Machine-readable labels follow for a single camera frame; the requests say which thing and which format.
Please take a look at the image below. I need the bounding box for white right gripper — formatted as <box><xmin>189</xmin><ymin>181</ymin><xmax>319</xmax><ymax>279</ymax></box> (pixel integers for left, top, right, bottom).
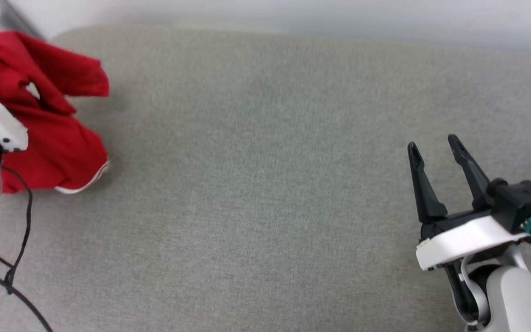
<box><xmin>407</xmin><ymin>134</ymin><xmax>530</xmax><ymax>272</ymax></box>

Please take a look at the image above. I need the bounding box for thin black cable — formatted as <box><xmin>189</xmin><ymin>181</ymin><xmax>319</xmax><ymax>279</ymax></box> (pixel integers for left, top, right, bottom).
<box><xmin>1</xmin><ymin>165</ymin><xmax>34</xmax><ymax>295</ymax></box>
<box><xmin>0</xmin><ymin>265</ymin><xmax>55</xmax><ymax>332</ymax></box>

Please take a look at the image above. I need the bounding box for red garment with white trim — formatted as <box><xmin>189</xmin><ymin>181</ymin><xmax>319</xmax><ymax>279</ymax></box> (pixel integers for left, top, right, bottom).
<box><xmin>0</xmin><ymin>30</ymin><xmax>110</xmax><ymax>194</ymax></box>

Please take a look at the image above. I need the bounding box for dark grey background object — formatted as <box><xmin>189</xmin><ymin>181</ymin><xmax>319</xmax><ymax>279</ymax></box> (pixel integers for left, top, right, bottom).
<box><xmin>0</xmin><ymin>0</ymin><xmax>45</xmax><ymax>40</ymax></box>

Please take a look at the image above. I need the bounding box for grey fabric sofa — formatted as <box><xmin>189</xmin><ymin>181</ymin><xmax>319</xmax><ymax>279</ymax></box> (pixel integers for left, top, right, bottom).
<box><xmin>0</xmin><ymin>25</ymin><xmax>531</xmax><ymax>332</ymax></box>

